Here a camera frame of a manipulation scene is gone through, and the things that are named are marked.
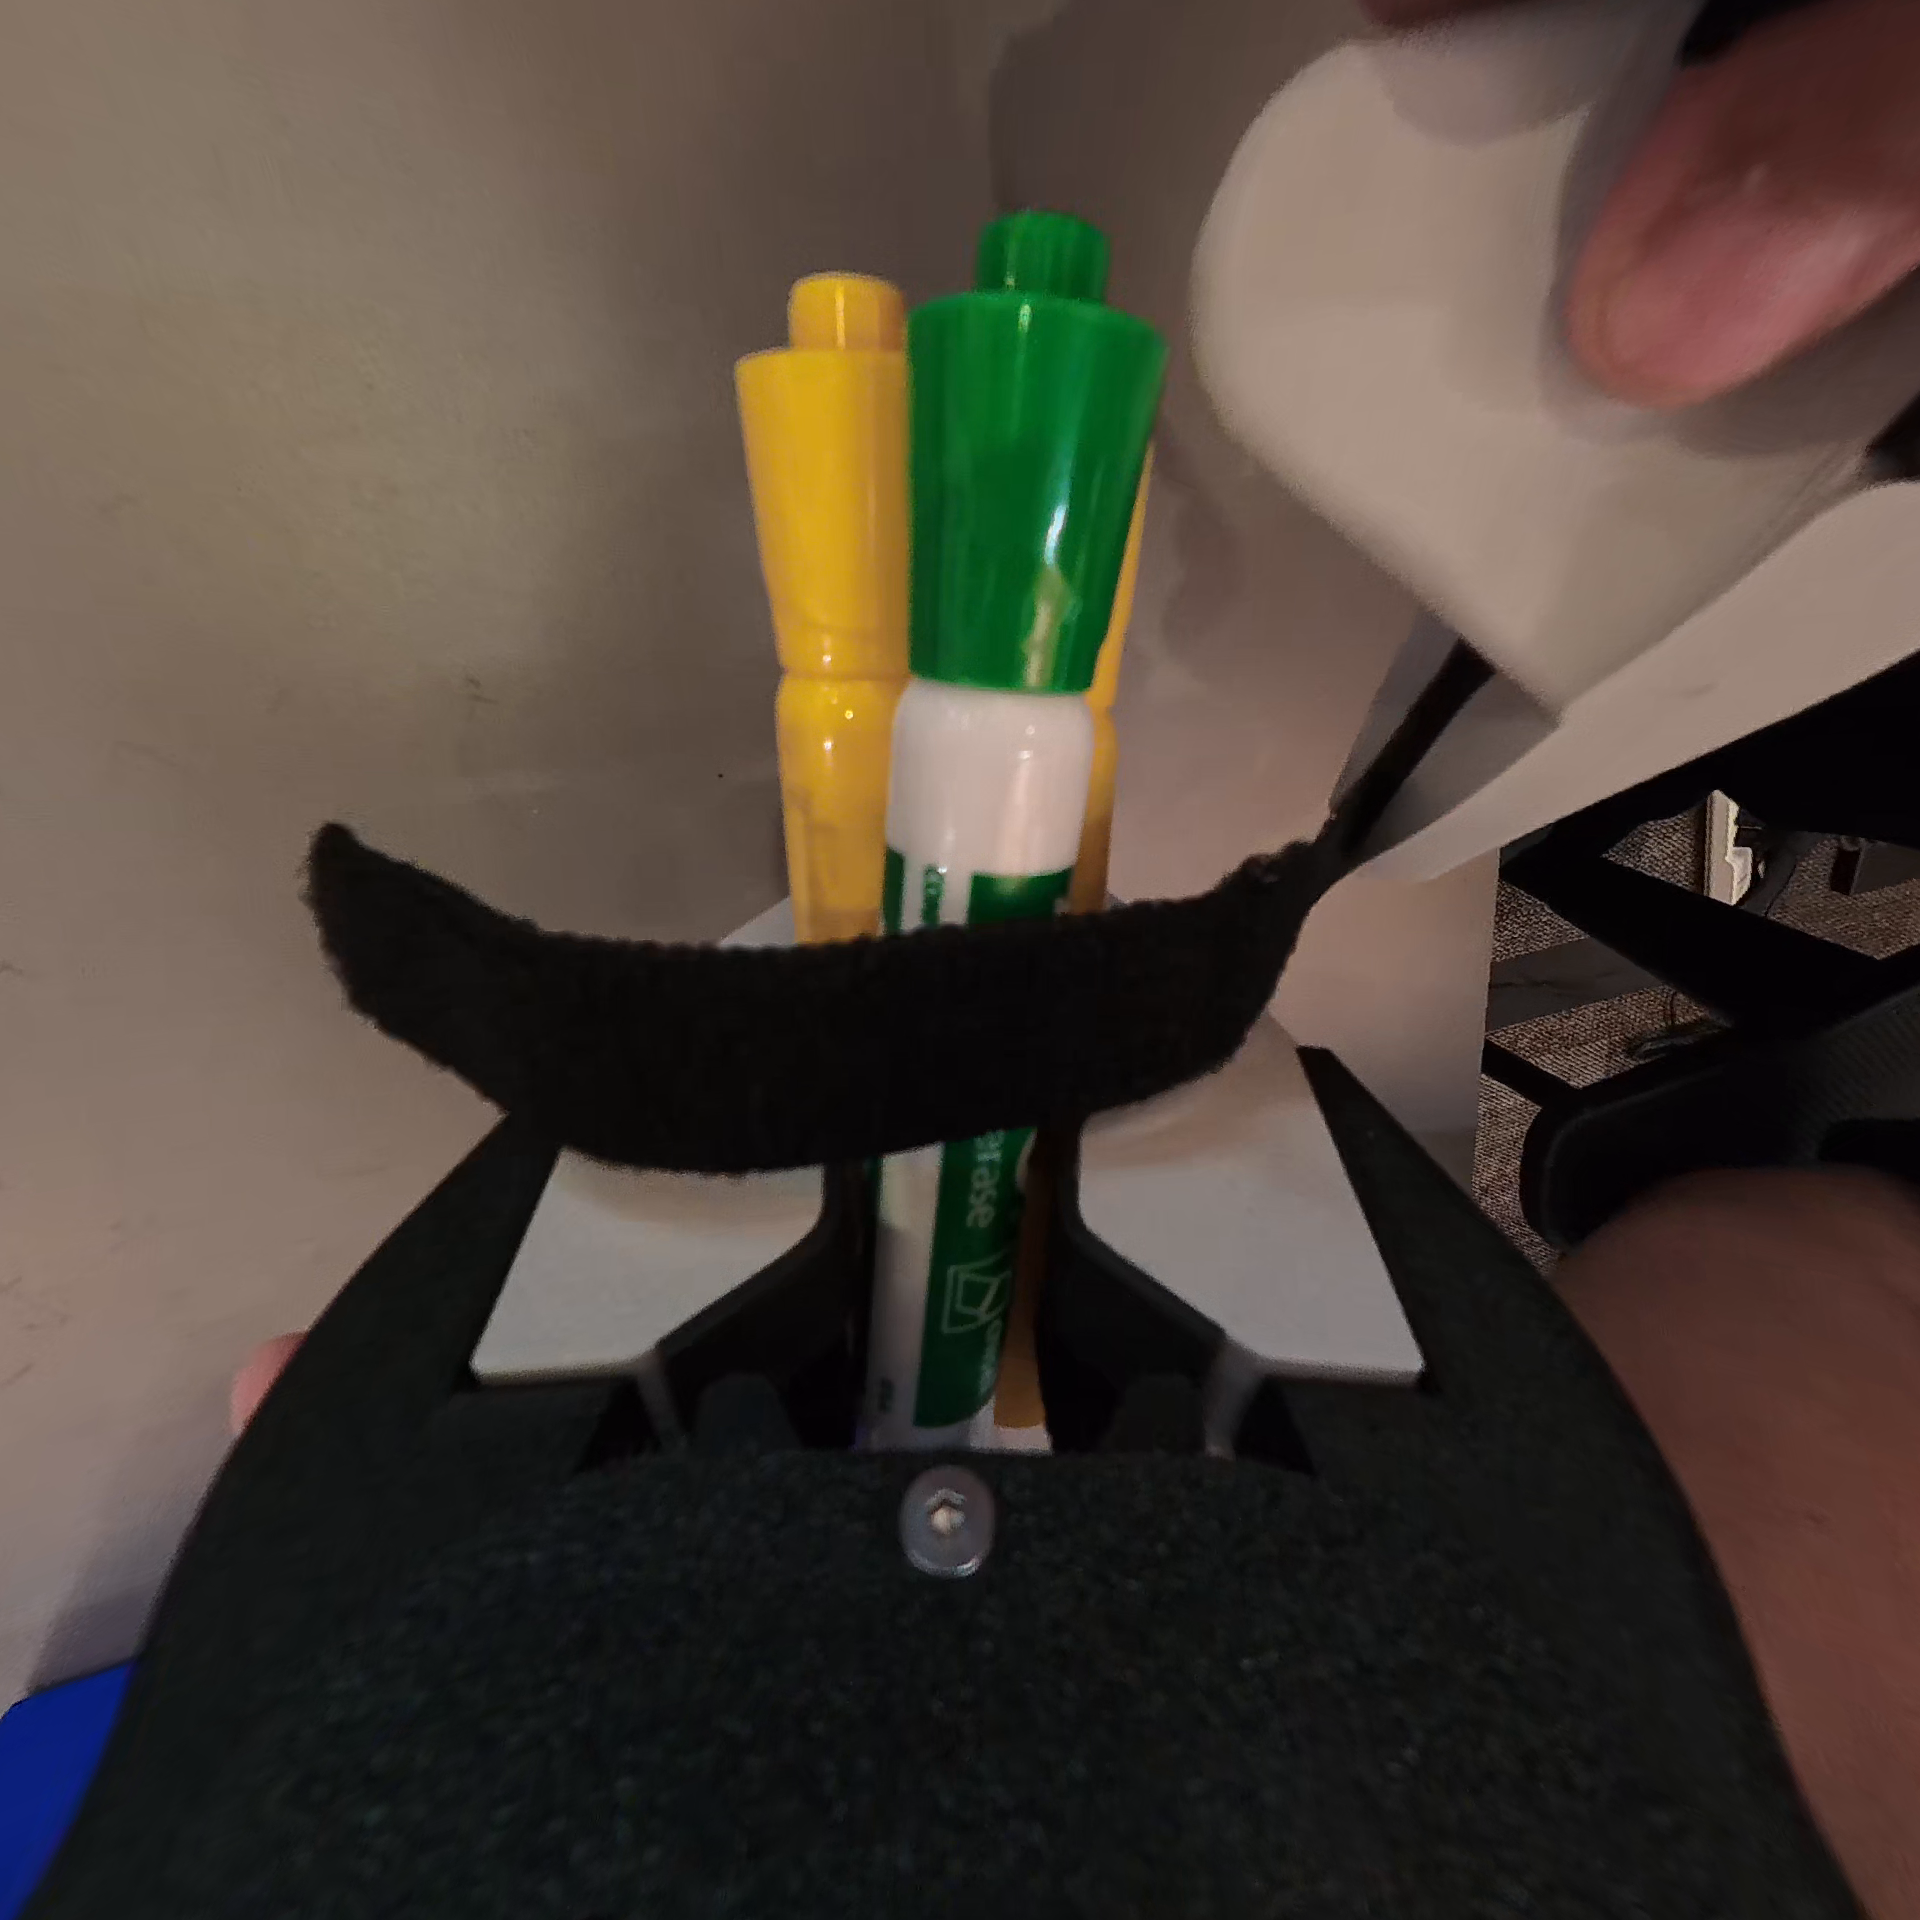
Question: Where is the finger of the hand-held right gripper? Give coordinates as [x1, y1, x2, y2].
[1366, 473, 1920, 891]
[1331, 618, 1467, 829]

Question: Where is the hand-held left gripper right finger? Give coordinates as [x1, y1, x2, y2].
[1045, 1033, 1427, 1454]

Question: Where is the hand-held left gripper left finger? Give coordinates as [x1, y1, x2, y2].
[471, 896, 879, 1446]

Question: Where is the black velcro strap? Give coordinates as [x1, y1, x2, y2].
[307, 822, 1356, 1174]

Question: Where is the yellow marker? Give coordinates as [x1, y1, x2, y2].
[733, 273, 909, 949]
[996, 439, 1158, 1430]

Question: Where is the green dry erase marker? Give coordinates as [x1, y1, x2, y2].
[879, 214, 1171, 1454]

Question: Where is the white desk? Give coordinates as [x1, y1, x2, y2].
[0, 0, 1505, 1713]

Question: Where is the person's left hand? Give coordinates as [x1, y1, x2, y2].
[229, 1330, 311, 1435]

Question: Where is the person's right hand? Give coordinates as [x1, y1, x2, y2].
[1559, 13, 1920, 414]

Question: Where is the person's bare leg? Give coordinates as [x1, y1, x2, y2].
[1541, 1168, 1920, 1920]

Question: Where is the blue storage bin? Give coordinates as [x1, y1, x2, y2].
[0, 1663, 140, 1920]

